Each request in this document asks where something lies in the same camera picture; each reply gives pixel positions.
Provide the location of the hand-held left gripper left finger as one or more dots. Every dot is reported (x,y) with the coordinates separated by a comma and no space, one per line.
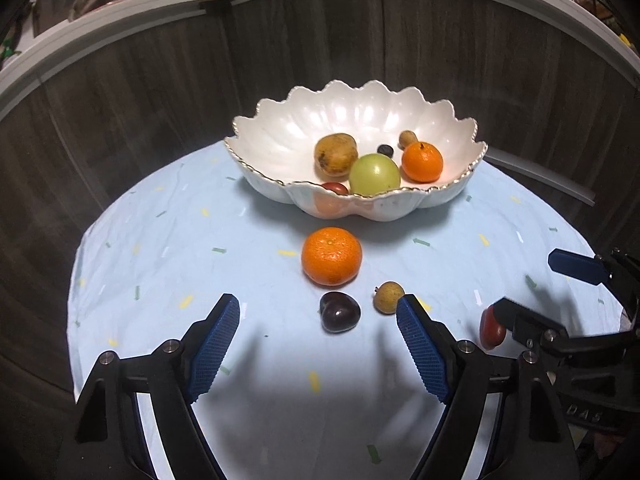
(215,347)

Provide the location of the grey metal strip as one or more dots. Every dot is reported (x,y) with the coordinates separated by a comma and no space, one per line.
(540,173)

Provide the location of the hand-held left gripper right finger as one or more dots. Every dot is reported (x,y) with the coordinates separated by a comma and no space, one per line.
(422,350)

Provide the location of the small orange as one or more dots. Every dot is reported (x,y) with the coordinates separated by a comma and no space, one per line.
(422,161)

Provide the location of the light blue speckled tablecloth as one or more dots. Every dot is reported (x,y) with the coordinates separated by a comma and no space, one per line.
(200,240)

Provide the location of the large orange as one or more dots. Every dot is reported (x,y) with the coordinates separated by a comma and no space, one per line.
(331,255)

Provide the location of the white scalloped bowl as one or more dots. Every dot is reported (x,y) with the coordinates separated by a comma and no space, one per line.
(290,130)

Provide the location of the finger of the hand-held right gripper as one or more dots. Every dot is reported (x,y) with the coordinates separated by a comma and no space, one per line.
(575,266)
(525,321)

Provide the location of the tan longan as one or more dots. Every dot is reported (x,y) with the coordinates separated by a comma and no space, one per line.
(407,138)
(389,297)

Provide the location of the dark purple plum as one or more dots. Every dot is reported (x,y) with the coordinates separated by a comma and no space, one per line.
(340,311)

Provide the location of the green apple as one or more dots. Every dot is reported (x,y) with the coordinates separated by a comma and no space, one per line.
(375,175)

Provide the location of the dark blueberry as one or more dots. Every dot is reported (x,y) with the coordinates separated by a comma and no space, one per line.
(385,150)

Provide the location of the yellow brown-spotted mango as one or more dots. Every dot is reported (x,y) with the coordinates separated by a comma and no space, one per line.
(335,155)

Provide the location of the red jujube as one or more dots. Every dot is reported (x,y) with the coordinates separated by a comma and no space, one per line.
(491,331)
(334,188)

